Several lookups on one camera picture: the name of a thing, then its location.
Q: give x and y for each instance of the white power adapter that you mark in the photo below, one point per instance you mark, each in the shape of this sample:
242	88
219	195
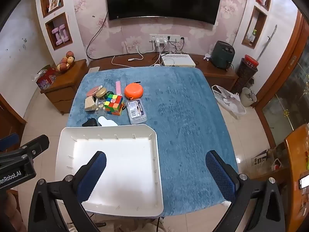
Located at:
157	41
164	41

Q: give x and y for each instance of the wooden framed glass door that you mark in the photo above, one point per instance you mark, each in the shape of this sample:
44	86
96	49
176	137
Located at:
287	94

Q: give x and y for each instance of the pink round case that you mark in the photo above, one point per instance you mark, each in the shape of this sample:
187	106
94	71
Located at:
93	91

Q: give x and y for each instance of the small black box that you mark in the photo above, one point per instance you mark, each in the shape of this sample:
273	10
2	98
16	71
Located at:
89	122

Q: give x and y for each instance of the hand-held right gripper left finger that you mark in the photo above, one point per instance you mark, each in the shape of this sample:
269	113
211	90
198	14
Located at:
93	174

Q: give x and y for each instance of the clear labelled plastic box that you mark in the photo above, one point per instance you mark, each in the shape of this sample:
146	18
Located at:
136	111

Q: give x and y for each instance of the clear small jar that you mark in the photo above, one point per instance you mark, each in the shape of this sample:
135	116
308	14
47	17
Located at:
100	106

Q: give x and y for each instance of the green spray bottle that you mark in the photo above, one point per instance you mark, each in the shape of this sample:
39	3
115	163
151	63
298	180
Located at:
253	34

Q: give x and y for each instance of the white router box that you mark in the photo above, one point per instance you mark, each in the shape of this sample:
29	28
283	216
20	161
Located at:
179	61

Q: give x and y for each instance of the purple dumbbell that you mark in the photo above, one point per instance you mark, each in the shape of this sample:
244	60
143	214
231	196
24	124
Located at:
57	36
64	34

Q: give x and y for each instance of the wooden side cabinet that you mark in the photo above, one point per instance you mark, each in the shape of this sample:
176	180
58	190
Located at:
65	87

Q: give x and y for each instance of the blue plush blanket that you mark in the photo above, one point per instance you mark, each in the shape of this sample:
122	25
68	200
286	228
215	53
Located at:
183	116

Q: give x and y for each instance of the pink hair roller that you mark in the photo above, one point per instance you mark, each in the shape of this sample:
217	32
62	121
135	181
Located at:
118	88

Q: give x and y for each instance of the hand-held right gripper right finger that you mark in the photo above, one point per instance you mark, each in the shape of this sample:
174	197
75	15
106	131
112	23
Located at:
219	174

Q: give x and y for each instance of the orange wooden table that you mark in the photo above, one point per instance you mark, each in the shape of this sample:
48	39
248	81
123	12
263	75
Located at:
295	154

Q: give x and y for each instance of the white wall shelf unit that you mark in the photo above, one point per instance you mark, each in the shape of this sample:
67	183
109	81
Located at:
67	4
275	17

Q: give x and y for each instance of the white trash bin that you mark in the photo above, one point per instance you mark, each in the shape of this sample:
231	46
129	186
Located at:
247	101

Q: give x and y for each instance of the small green box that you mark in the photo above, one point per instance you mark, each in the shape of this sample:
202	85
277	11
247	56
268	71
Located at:
109	94

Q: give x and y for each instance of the black phone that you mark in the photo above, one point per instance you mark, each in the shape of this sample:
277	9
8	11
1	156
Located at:
304	181

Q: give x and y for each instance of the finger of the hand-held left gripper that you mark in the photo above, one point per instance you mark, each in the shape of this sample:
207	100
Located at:
36	143
10	140

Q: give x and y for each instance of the black air fryer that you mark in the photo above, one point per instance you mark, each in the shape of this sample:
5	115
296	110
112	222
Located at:
222	55

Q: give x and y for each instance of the red gift bag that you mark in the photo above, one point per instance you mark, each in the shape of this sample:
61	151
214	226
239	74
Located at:
47	79

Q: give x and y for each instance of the white plastic bag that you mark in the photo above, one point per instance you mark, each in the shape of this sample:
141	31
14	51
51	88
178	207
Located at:
231	104

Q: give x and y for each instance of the colourful puzzle cube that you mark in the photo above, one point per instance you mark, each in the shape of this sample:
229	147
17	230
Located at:
113	104

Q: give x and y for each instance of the orange round case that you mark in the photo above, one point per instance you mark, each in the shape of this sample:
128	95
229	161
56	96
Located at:
134	90

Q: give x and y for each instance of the white plastic bin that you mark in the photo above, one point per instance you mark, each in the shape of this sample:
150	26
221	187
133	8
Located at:
125	154

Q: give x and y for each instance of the picture book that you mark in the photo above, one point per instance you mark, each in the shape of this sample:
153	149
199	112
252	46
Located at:
54	2

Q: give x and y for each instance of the cardboard box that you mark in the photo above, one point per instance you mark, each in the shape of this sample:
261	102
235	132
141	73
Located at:
259	160

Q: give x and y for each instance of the white handheld game console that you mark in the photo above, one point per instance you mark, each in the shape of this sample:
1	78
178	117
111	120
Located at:
106	121

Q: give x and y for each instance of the beige box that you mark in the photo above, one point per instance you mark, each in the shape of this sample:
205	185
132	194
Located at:
89	104

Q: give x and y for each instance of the wooden television cabinet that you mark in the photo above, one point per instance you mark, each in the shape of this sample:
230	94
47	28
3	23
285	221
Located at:
217	76

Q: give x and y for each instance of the gold round tin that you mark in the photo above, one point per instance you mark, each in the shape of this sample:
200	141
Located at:
101	93

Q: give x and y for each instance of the dark jar with red lid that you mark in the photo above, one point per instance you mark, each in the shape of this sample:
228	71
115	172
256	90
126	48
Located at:
245	77

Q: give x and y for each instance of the grey sword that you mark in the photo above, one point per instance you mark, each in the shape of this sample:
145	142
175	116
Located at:
272	35

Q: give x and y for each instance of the white wall power strip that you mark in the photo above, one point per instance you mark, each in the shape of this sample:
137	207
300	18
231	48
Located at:
173	37

